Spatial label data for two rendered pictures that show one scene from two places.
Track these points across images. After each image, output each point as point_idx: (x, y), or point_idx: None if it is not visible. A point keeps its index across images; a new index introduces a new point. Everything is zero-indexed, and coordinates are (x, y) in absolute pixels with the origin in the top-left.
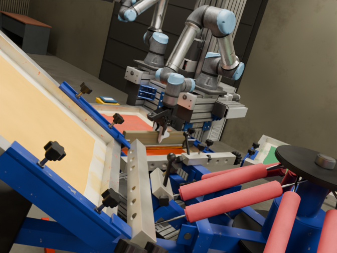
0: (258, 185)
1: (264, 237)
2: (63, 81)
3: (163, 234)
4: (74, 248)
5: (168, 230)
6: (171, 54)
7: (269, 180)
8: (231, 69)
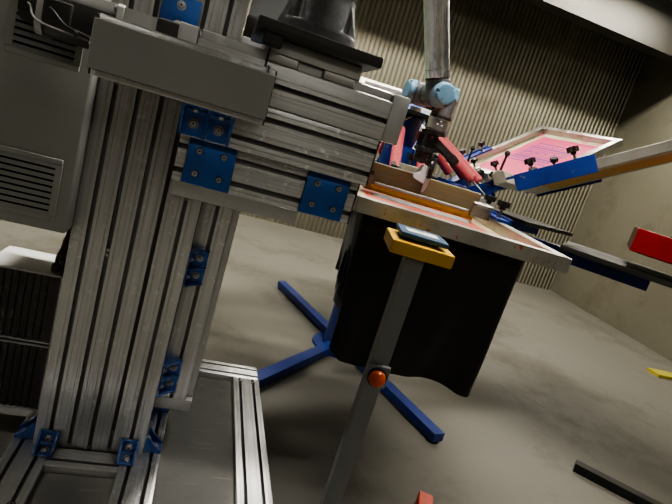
0: (451, 143)
1: None
2: (594, 154)
3: (252, 371)
4: None
5: (233, 370)
6: (449, 52)
7: None
8: None
